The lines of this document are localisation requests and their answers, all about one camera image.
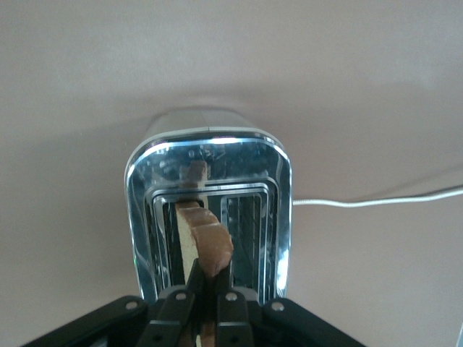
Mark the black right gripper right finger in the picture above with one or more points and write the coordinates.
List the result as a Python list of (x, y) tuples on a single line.
[(233, 318)]

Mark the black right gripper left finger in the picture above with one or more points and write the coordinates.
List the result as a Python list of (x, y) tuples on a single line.
[(173, 314)]

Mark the bread slice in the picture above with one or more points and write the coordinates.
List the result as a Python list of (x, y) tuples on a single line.
[(211, 238)]

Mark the chrome and beige toaster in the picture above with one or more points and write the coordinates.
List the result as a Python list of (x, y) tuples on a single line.
[(144, 217)]

